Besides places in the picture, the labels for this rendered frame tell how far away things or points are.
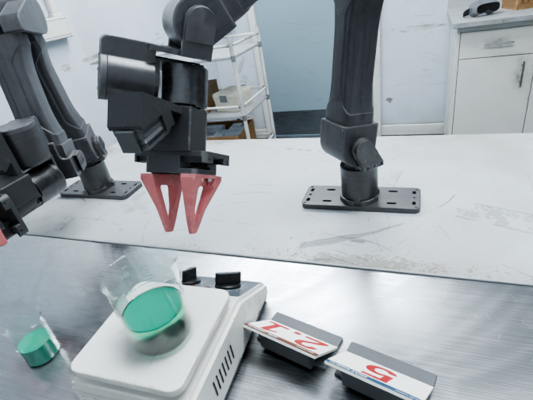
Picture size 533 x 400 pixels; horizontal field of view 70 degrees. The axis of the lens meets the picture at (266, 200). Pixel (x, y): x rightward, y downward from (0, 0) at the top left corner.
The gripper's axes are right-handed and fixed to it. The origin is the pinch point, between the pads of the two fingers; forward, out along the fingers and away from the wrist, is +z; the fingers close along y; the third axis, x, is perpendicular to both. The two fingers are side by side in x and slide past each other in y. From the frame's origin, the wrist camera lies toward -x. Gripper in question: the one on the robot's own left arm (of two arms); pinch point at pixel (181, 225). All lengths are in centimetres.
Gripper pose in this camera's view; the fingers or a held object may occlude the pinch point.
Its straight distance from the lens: 49.1
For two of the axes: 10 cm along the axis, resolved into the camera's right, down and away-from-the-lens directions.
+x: 3.6, -0.2, 9.3
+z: -0.3, 10.0, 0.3
